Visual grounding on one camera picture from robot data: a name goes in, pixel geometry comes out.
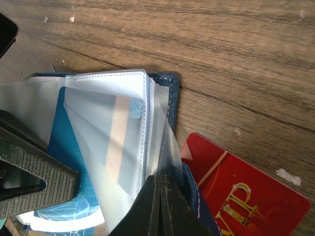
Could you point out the blue patterned card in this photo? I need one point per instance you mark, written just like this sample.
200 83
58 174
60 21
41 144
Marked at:
99 140

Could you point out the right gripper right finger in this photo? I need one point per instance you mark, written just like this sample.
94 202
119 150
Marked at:
176 217

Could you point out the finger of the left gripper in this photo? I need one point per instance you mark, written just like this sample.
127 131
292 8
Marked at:
30 179
8 33

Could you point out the navy blue card holder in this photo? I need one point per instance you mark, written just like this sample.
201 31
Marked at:
32 101

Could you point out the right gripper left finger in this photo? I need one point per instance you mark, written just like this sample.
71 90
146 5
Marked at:
143 216

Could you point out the red VIP card centre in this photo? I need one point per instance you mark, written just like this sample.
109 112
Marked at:
242 200

